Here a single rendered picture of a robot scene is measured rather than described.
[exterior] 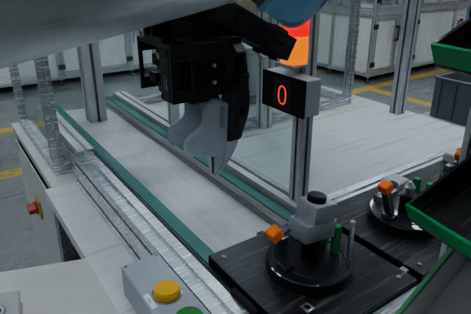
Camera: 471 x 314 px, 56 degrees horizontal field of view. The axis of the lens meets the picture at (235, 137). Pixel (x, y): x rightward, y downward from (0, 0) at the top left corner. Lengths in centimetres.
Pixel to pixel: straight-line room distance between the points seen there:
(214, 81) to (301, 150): 51
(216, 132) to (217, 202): 60
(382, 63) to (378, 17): 64
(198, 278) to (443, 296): 37
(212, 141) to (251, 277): 34
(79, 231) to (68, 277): 16
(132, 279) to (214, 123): 39
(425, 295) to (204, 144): 31
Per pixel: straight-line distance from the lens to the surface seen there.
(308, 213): 69
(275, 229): 66
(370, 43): 585
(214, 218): 98
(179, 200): 105
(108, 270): 96
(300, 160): 91
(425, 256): 84
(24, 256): 264
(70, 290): 93
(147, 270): 78
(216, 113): 44
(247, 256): 78
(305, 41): 82
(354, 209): 93
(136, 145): 138
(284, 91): 83
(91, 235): 107
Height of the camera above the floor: 143
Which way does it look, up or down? 22 degrees down
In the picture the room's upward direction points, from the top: straight up
